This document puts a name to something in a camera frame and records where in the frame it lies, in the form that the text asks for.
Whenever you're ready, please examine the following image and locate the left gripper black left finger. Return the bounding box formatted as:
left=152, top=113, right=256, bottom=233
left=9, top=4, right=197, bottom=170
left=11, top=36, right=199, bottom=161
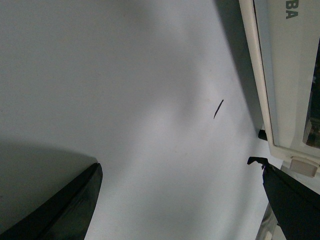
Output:
left=0, top=163, right=103, bottom=240

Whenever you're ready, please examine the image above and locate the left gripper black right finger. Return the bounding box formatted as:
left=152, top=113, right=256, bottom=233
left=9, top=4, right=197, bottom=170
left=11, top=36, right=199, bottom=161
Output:
left=247, top=156, right=320, bottom=240

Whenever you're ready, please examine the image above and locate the cream Toshiba toaster oven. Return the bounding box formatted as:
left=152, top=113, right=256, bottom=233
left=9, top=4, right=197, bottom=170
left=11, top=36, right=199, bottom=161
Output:
left=238, top=0, right=320, bottom=178

